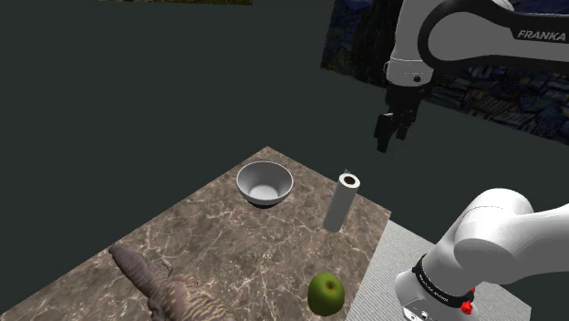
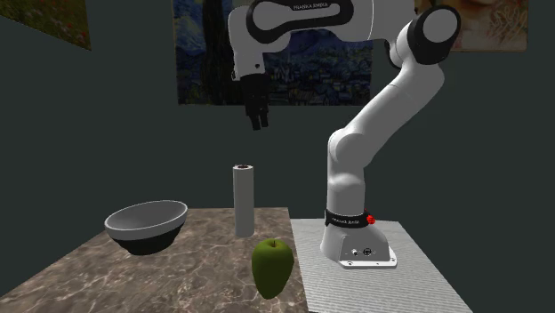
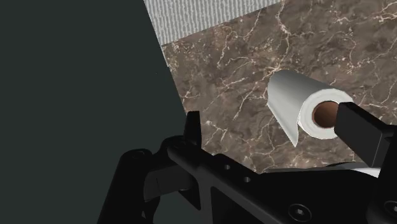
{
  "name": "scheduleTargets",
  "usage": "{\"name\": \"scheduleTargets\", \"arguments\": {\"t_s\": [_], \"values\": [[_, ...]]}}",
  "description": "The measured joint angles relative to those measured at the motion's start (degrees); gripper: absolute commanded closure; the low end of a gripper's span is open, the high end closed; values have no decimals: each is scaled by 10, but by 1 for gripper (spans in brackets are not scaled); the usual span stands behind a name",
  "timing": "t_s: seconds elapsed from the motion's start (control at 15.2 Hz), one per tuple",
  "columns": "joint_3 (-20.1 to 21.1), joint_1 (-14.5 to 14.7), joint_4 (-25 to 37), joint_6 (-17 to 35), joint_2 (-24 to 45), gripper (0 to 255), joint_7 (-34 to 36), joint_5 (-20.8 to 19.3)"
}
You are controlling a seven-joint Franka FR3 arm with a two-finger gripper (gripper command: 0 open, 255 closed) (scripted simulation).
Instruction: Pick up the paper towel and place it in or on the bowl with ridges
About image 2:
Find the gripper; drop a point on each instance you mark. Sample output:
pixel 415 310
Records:
pixel 255 93

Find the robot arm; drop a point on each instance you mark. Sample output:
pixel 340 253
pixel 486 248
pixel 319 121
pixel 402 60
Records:
pixel 381 112

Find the grey cylinder tube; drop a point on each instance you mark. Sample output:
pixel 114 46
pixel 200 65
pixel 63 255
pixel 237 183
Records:
pixel 243 203

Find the green apple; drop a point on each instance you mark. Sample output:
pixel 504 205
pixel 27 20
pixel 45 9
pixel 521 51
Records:
pixel 272 268

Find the grey and black bowl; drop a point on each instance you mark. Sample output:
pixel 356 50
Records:
pixel 145 227

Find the grey ribbed robot stand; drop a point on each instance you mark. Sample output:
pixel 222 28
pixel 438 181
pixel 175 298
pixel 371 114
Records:
pixel 368 286

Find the blue night landscape wall picture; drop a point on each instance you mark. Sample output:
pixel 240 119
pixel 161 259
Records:
pixel 312 73

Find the red flower field wall picture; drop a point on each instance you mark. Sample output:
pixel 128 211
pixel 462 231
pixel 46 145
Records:
pixel 52 19

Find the pale portrait wall picture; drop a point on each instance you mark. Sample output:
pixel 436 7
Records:
pixel 494 26

